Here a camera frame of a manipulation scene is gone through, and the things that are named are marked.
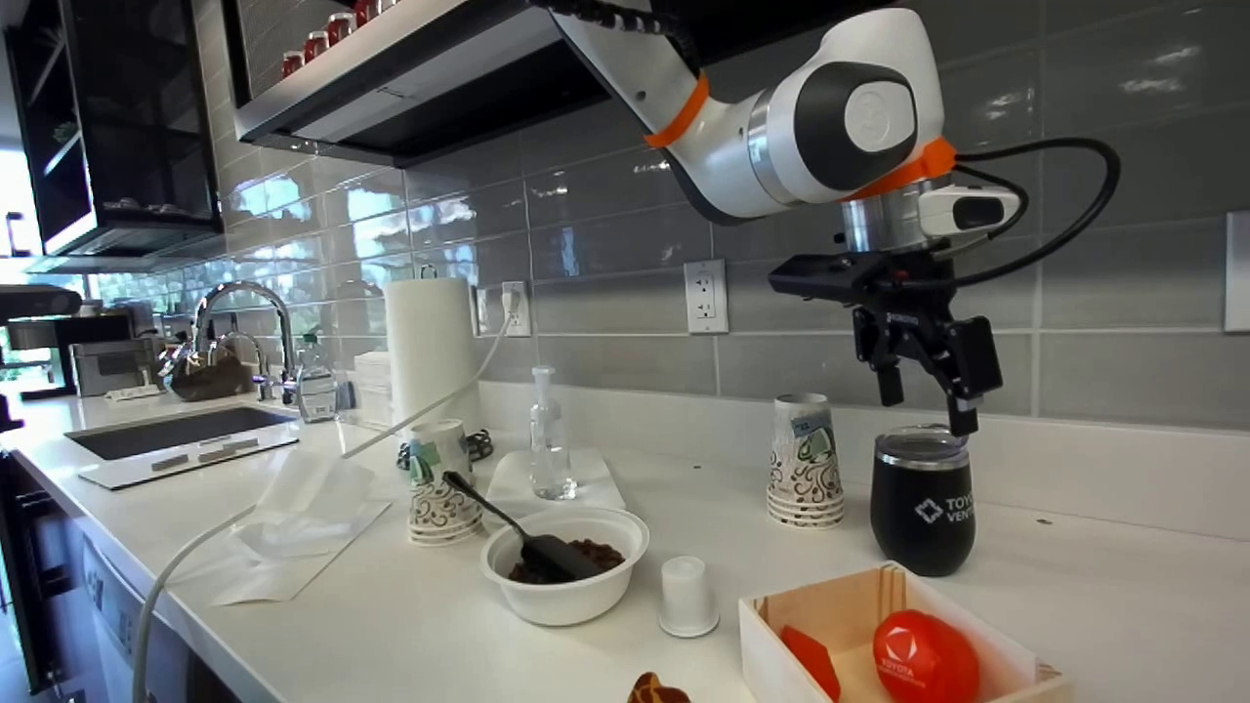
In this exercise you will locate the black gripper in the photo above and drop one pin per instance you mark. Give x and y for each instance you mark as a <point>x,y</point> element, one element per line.
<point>898,278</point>

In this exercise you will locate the clear flask lid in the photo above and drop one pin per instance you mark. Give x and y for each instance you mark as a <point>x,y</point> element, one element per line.
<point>922,438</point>

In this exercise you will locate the red toy egg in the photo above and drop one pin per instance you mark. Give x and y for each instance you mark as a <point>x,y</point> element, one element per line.
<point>922,658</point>

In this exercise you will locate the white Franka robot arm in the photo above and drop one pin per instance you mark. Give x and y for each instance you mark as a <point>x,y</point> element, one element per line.
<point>784,142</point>

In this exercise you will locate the black flask tumbler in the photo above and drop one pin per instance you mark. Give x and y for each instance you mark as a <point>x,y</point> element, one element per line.
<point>922,512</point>

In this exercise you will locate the patterned paper cup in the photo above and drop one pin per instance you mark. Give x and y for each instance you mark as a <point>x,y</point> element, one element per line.
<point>447,502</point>
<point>801,472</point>

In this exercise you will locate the red block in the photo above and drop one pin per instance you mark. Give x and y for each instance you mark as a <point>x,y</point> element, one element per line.
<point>810,662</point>

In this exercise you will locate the small white cylinder cup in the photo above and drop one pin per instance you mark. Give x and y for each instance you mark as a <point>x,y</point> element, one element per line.
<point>686,599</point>

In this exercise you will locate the brown coffee beans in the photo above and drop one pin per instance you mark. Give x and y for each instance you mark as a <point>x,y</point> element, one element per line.
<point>604,556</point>

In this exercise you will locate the clear pump bottle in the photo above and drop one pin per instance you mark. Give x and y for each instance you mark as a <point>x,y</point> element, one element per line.
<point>547,450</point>

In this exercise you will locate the white bowl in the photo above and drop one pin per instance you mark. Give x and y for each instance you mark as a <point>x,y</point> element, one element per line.
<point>566,603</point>

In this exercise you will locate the dark spoon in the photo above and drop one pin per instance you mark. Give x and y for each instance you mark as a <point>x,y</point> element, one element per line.
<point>500,512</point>

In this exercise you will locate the white paper towel roll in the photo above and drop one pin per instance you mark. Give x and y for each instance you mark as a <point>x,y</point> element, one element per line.
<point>430,352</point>

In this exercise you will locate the small clear container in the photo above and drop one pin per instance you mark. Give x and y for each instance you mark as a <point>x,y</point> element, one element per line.
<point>322,400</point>

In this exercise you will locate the clear plastic sheet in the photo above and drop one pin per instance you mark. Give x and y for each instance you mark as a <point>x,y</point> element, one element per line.
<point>296,521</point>

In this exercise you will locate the red white can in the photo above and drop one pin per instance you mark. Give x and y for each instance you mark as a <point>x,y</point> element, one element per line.
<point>314,47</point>
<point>290,65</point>
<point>342,28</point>

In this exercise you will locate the chrome faucet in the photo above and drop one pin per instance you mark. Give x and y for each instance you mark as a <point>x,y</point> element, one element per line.
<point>240,293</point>

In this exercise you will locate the brown dish holder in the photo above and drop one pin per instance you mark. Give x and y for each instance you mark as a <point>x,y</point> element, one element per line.
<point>208,377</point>

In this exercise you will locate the kitchen sink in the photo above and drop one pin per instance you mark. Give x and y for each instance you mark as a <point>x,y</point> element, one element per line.
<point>168,437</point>

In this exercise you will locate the dark coffee machine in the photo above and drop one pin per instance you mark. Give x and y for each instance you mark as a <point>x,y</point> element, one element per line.
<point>53,339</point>

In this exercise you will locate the black base cabinet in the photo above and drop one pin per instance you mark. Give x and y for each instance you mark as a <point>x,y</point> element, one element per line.
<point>39,586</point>

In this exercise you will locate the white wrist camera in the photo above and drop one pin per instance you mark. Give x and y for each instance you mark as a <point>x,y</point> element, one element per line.
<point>957,210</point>

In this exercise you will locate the white wall outlet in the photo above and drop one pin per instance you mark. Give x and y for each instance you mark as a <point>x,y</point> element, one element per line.
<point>500,312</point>
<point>704,300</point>

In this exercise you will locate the white wall plate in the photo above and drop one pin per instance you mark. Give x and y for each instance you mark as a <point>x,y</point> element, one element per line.
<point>1238,275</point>

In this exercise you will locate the grey metal wall shelf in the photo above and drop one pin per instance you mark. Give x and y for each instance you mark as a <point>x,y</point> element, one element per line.
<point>393,90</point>

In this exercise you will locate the black wall cabinet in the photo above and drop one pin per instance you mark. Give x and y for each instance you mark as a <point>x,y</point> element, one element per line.
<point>129,132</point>

